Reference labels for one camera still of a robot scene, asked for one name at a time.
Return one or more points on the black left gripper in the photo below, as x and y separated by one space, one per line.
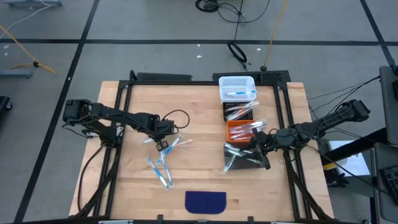
163 129

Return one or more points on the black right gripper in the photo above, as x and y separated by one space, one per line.
270 141

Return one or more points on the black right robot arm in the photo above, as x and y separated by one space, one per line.
329 121

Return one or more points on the black stand beam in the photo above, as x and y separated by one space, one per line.
357 143

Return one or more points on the black keyboard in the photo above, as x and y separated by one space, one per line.
391 183

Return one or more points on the grey table foot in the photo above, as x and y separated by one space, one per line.
14 73
31 3

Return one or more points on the black perforated plastic basket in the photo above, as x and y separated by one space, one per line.
248 118

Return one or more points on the orange plastic bin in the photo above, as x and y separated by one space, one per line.
229 135

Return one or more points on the black perforated box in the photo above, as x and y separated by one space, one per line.
273 76

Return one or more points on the grey desk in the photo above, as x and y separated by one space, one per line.
390 102

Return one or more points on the black toothbrush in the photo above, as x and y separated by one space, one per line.
242 106
237 114

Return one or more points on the black flat box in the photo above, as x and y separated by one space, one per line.
163 76

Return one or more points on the black caster base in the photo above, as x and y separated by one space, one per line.
4 103

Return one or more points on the black frame clip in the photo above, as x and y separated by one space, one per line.
160 218
250 219

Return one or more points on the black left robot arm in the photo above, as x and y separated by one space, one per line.
124 116

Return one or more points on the green toothbrush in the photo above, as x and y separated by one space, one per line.
230 163
233 147
250 159
147 140

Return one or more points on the purple cloth mat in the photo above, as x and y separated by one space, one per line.
205 202

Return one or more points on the black aluminium table frame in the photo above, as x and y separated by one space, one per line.
202 83

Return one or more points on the white box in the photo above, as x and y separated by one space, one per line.
351 161

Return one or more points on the white perforated plastic basket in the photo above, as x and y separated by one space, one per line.
236 82

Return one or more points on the grey translucent plastic bin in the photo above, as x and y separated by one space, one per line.
245 166

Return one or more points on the grey desk panel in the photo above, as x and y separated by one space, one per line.
385 214

